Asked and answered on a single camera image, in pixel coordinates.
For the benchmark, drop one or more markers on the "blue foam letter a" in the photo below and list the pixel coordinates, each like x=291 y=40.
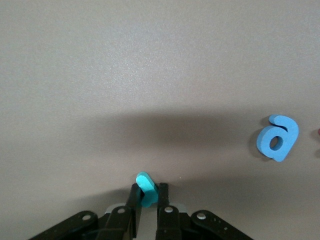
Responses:
x=287 y=140

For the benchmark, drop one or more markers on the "teal foam letter r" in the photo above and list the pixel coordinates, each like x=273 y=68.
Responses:
x=146 y=186

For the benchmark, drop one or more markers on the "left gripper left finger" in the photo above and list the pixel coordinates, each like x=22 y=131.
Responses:
x=112 y=225

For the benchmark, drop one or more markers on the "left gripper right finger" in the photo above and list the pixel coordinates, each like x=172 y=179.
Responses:
x=167 y=225

